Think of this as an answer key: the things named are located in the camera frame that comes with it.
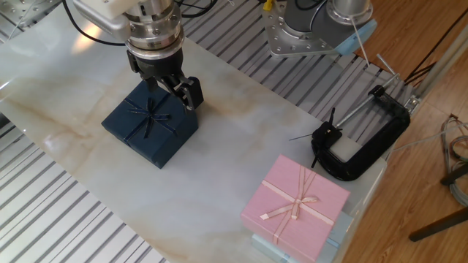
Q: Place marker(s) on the black C-clamp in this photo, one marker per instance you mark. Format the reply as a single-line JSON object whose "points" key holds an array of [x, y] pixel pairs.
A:
{"points": [[384, 146]]}

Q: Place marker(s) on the pink gift box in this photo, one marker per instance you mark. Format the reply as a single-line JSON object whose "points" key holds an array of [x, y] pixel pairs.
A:
{"points": [[292, 190]]}

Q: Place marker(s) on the aluminium frame post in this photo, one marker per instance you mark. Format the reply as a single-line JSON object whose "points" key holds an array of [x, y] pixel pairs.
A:
{"points": [[444, 62]]}

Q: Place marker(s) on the white zip tie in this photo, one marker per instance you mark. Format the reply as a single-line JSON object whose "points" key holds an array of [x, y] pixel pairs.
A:
{"points": [[360, 38]]}

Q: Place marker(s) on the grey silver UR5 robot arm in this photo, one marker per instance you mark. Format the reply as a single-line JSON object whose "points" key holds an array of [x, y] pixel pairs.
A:
{"points": [[157, 22]]}

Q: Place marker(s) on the white foam block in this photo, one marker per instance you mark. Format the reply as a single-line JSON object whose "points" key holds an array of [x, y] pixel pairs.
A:
{"points": [[345, 149]]}

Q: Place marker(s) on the black stand leg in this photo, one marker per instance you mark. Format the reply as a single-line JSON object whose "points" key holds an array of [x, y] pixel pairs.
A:
{"points": [[438, 224]]}

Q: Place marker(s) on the yellow plastic clip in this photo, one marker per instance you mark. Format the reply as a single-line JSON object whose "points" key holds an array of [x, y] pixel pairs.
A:
{"points": [[268, 4]]}

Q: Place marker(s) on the light blue gift box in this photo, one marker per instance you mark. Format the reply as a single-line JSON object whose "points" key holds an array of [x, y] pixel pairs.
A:
{"points": [[340, 230]]}

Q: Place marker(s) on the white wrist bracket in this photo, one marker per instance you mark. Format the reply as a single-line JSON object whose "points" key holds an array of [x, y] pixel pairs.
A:
{"points": [[102, 5]]}

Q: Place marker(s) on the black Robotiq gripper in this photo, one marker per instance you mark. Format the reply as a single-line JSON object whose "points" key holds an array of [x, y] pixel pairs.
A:
{"points": [[161, 65]]}

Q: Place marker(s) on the marble pattern board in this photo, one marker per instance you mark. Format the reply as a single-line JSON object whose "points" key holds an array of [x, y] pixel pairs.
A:
{"points": [[219, 164]]}

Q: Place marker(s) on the dark blue gift box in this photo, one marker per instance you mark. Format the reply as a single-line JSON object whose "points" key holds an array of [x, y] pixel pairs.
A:
{"points": [[139, 117]]}

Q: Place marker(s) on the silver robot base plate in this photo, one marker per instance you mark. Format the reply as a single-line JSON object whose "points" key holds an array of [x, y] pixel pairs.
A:
{"points": [[289, 40]]}

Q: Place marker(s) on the silver ribbed sensor box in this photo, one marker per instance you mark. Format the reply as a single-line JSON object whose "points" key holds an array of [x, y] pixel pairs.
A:
{"points": [[109, 27]]}

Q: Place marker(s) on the navy gift box base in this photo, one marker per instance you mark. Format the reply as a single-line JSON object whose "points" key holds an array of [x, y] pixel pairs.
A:
{"points": [[175, 149]]}

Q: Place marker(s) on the silver perforated metal plate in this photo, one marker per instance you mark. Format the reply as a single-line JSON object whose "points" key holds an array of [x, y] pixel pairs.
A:
{"points": [[22, 11]]}

